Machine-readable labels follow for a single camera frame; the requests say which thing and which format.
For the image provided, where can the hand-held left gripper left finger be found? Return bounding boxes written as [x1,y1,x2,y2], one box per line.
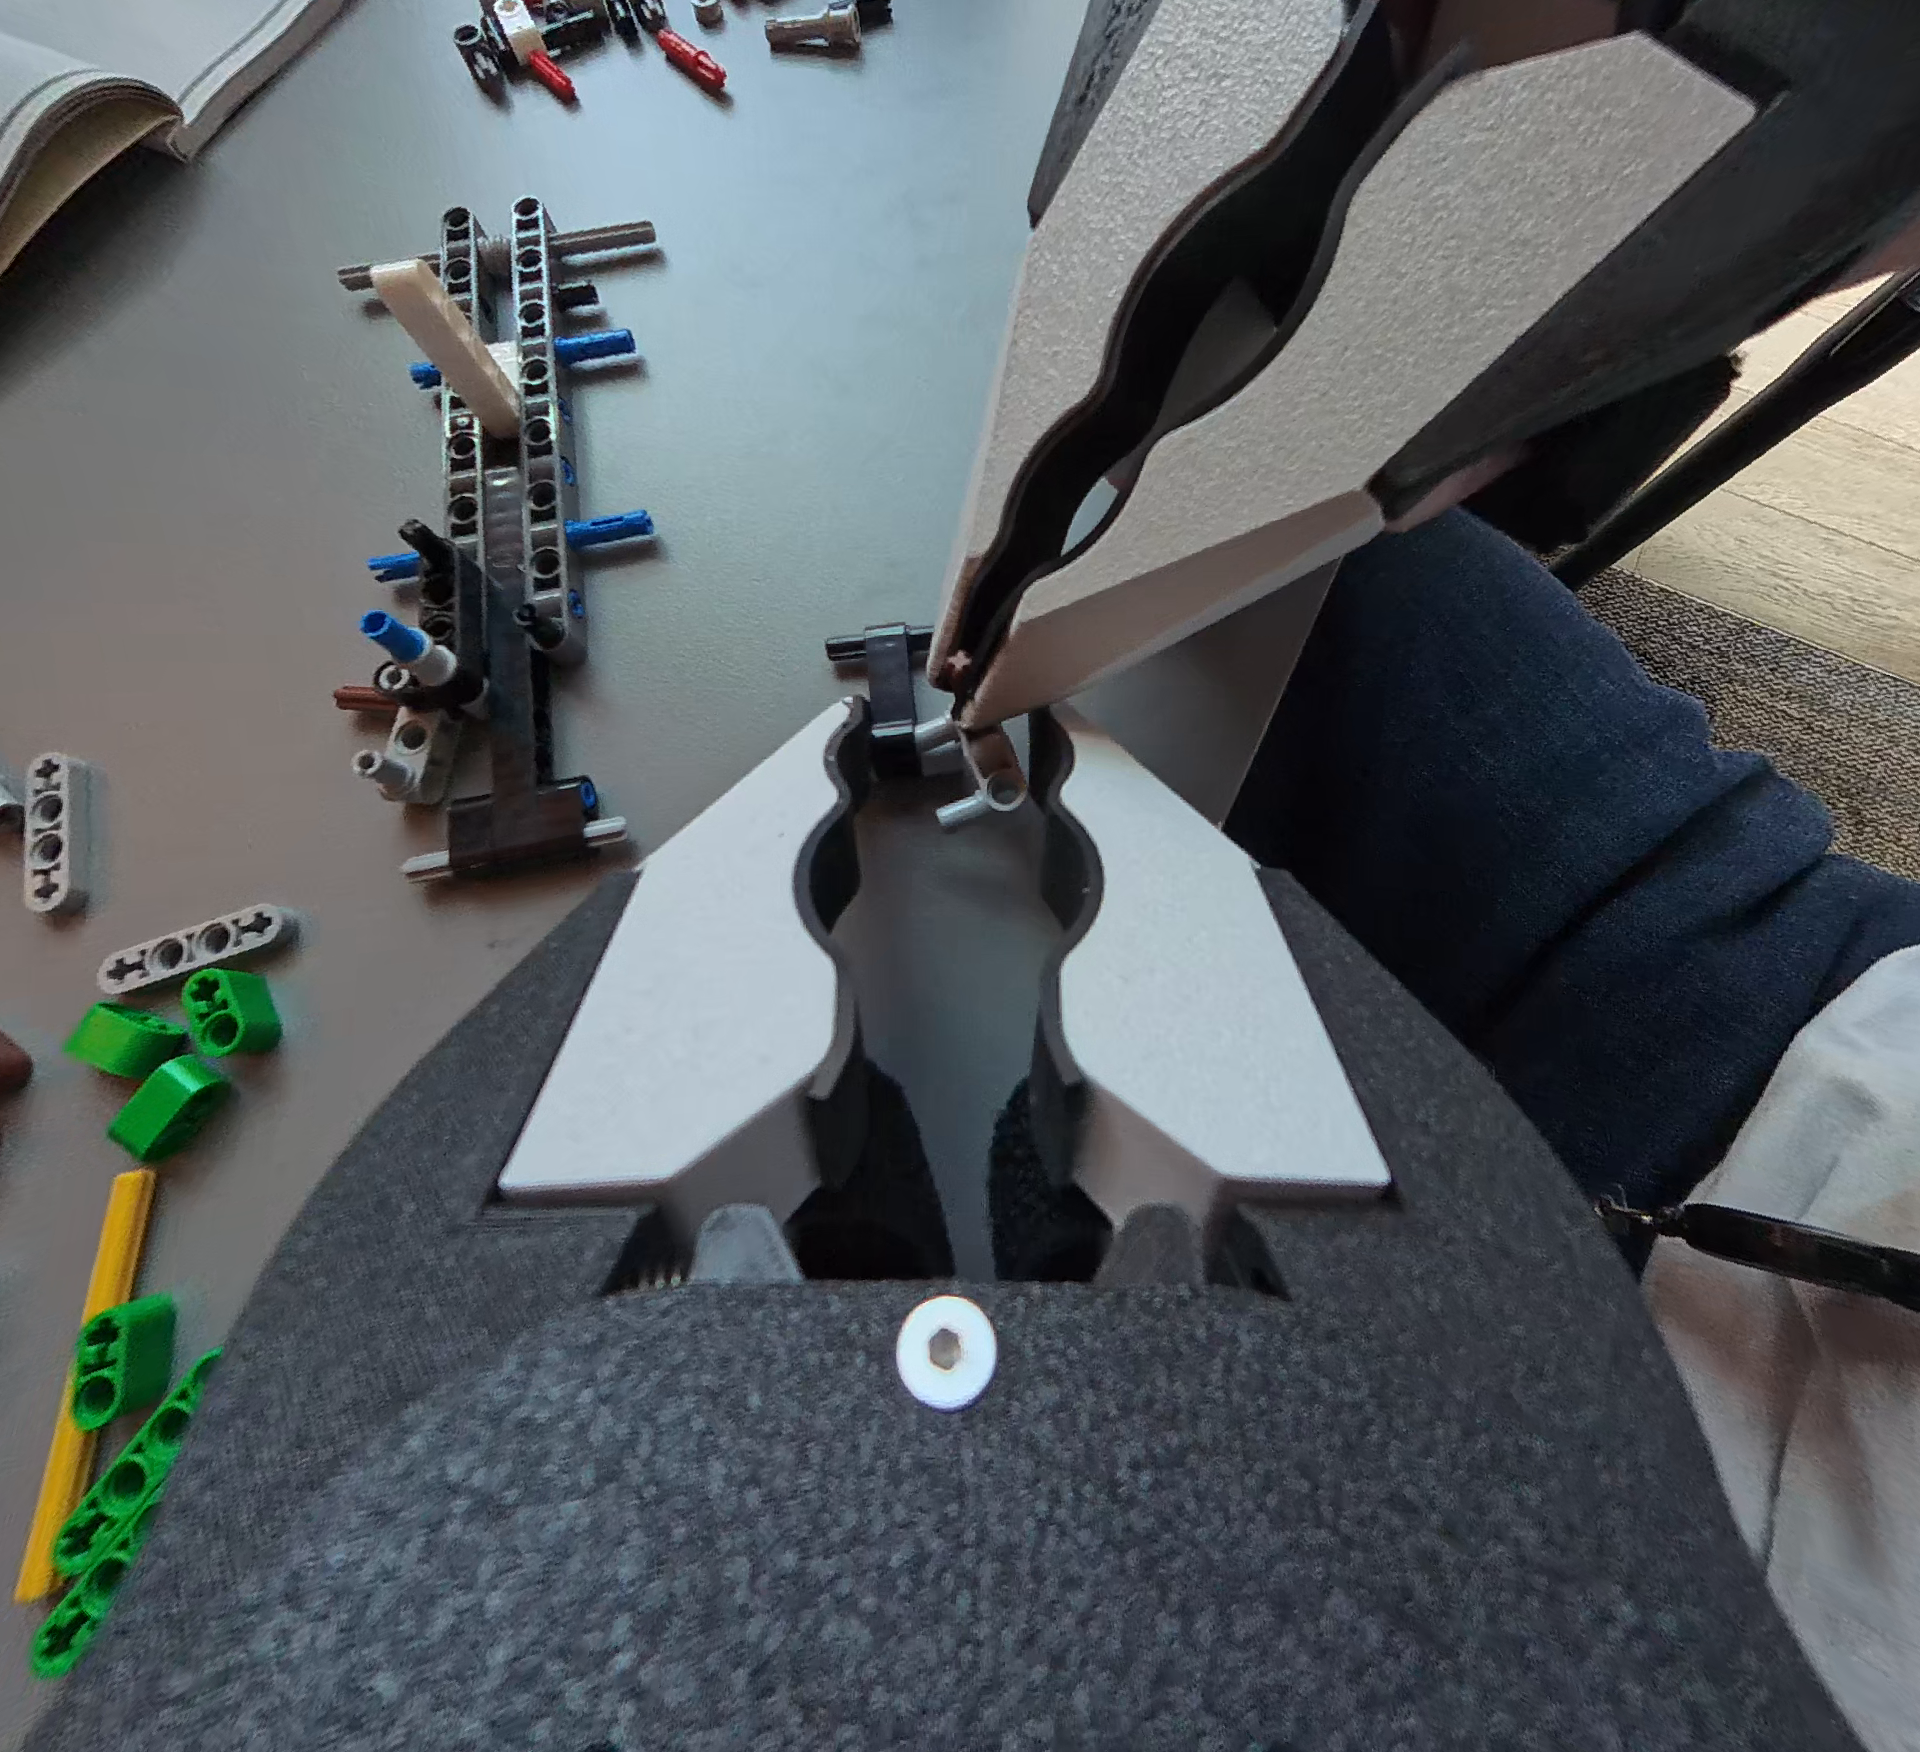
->
[495,697,888,1229]

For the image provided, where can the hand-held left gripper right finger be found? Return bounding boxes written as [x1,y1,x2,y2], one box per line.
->
[1035,707,1399,1208]

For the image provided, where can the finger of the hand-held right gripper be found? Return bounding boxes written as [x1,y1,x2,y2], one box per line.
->
[952,27,1758,824]
[929,0,1401,691]

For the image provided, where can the small light grey lego pin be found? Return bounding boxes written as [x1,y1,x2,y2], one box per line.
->
[917,715,1029,833]

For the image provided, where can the small grey connector piece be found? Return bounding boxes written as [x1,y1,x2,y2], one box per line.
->
[825,618,939,783]

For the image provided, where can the short green lego beam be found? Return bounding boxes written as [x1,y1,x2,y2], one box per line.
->
[70,1295,180,1431]
[107,1052,239,1164]
[68,1003,191,1085]
[180,966,284,1056]

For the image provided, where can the grey four-hole lego beam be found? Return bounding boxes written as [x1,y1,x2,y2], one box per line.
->
[97,903,301,997]

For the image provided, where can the long grey lego beam assembly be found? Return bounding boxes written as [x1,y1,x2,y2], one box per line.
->
[334,190,665,883]

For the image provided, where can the short grey lego beam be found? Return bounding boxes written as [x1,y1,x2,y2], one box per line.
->
[21,751,102,917]

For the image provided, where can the yellow lego axle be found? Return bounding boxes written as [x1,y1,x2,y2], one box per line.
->
[15,1168,160,1609]

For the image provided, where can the long bent green lego beam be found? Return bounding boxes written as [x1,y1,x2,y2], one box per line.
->
[27,1349,223,1683]

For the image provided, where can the black chair leg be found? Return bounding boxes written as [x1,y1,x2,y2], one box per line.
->
[1547,270,1920,596]

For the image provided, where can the person's blue jeans leg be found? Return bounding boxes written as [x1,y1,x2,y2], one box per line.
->
[1228,508,1920,1221]

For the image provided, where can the person in white shirt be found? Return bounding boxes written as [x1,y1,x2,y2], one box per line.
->
[1643,944,1920,1752]

